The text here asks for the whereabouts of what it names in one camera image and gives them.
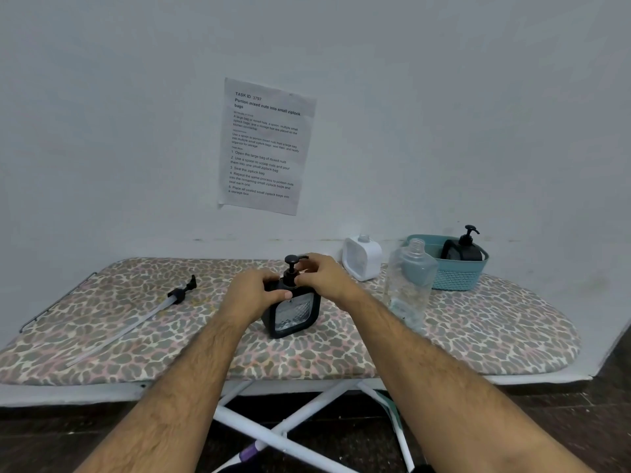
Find person's right hand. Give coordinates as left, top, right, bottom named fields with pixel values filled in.
left=295, top=252, right=365, bottom=311

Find person's left hand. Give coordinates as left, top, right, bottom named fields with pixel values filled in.
left=219, top=268, right=294, bottom=330

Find black square dispenser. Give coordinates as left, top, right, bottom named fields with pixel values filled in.
left=261, top=280, right=322, bottom=340
left=440, top=238, right=484, bottom=261

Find white square soap dispenser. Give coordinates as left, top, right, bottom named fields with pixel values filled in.
left=342, top=235, right=383, bottom=282

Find black pump with long tube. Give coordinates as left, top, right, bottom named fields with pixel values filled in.
left=66, top=274, right=198, bottom=368

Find transparent bottle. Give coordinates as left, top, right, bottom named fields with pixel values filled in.
left=383, top=237, right=440, bottom=333

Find person's left forearm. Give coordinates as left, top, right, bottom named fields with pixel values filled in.
left=74, top=312, right=247, bottom=473

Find person's right forearm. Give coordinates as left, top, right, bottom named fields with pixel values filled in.
left=344, top=292, right=595, bottom=473

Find teal plastic basket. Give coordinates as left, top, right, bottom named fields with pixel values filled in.
left=405, top=235, right=490, bottom=292

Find white ironing board legs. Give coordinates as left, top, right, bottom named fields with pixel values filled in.
left=137, top=378, right=415, bottom=473

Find printed paper sheet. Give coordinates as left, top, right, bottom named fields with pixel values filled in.
left=218, top=77, right=317, bottom=216

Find leopard print ironing board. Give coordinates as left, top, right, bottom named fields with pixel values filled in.
left=0, top=257, right=582, bottom=386

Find metal wire iron rest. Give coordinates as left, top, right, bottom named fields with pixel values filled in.
left=19, top=272, right=98, bottom=334

